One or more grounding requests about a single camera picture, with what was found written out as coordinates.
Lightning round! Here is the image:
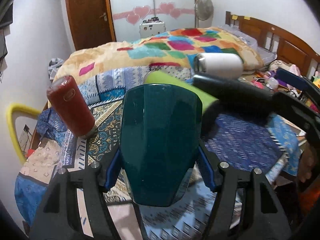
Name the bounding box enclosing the dark green faceted cup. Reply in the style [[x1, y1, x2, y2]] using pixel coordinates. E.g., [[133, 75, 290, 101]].
[[120, 84, 202, 207]]

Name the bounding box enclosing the person's right hand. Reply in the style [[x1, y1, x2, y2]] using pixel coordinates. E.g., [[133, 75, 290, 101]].
[[297, 142, 318, 183]]

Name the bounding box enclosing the black bottle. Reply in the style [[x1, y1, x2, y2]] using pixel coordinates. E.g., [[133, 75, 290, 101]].
[[193, 73, 272, 125]]

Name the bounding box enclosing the wooden bed headboard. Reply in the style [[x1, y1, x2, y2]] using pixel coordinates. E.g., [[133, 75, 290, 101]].
[[225, 11, 319, 78]]

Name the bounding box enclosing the grey pillow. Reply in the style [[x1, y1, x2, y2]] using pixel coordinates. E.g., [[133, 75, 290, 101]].
[[220, 24, 277, 66]]

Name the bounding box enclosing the white bottle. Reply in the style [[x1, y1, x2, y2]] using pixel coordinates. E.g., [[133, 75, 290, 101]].
[[194, 53, 244, 79]]

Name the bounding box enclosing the blue patterned bed sheet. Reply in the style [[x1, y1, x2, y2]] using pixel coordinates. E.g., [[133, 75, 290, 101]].
[[15, 67, 301, 239]]

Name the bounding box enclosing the lime green bottle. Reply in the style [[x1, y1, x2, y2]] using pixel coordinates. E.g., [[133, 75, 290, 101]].
[[144, 70, 217, 114]]

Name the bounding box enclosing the red cylindrical bottle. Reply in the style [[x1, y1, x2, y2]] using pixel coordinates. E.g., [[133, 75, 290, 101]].
[[47, 75, 95, 138]]

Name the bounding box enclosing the standing electric fan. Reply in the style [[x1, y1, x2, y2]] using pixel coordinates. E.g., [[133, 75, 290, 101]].
[[194, 0, 214, 28]]

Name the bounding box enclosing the colourful patchwork blanket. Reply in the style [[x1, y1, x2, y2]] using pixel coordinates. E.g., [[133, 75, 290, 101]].
[[55, 27, 264, 84]]

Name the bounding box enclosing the yellow foam tube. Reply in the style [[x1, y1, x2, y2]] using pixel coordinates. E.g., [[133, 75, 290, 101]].
[[5, 103, 41, 164]]

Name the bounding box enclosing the grey clothes pile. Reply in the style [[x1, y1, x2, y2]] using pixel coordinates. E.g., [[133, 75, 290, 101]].
[[48, 58, 65, 81]]

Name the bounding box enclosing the white suitcase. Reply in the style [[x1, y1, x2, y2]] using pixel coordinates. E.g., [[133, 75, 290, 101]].
[[139, 17, 166, 38]]

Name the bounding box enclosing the frosted sliding wardrobe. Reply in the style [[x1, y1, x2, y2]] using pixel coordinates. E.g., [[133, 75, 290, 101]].
[[110, 0, 196, 42]]

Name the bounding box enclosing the brown wooden door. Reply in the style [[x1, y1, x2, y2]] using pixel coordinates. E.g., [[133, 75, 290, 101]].
[[65, 0, 116, 50]]

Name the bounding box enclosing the black wall television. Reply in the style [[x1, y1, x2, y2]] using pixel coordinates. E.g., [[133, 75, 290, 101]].
[[0, 4, 13, 30]]

